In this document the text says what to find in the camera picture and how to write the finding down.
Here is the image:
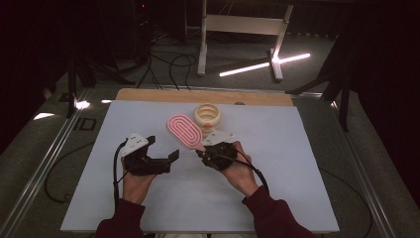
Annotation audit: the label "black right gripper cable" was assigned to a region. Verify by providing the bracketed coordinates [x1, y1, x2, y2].
[227, 149, 374, 238]

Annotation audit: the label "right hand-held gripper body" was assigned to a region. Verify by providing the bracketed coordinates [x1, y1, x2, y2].
[198, 129, 239, 173]

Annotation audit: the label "cream ribbed holder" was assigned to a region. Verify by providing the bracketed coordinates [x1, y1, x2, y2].
[192, 103, 223, 137]

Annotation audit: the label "person's right hand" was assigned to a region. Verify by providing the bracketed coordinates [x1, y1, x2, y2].
[220, 141, 261, 198]

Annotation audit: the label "light blue table mat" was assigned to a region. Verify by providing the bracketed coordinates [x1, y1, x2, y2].
[60, 99, 341, 233]

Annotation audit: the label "person's left hand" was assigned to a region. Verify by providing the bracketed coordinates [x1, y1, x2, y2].
[121, 158, 158, 206]

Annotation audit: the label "white desk frame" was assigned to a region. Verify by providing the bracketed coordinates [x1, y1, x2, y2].
[196, 0, 295, 82]

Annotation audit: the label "pink hairbrush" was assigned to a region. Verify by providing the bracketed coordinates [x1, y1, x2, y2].
[165, 113, 208, 153]

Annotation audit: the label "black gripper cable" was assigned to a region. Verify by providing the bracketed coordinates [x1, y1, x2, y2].
[227, 149, 374, 238]
[44, 140, 129, 212]

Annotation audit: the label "black floor cables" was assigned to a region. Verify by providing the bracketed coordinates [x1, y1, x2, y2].
[136, 31, 198, 92]

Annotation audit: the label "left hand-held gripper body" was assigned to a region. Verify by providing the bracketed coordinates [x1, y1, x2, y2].
[120, 132, 172, 177]

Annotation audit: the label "black tripod stand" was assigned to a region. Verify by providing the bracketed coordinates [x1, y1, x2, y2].
[285, 33, 352, 133]
[64, 49, 137, 119]

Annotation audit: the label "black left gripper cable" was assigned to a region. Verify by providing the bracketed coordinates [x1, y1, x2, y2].
[44, 140, 129, 212]

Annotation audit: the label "metal floor rail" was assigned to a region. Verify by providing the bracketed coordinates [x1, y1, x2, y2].
[330, 98, 397, 238]
[0, 87, 94, 238]

